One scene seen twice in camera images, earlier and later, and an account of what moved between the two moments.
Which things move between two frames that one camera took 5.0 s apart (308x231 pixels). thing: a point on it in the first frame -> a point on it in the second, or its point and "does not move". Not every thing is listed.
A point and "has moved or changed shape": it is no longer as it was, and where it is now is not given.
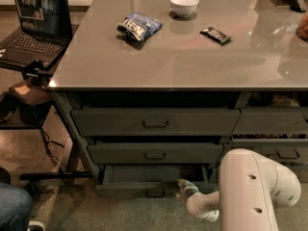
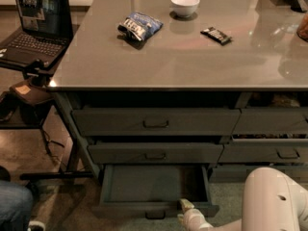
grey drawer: (271, 121) does not move
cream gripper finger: (187, 185) -> (186, 204)
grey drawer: (155, 153) does not move
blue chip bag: (137, 28) does not move
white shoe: (35, 223) does not move
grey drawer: (150, 181) has moved or changed shape
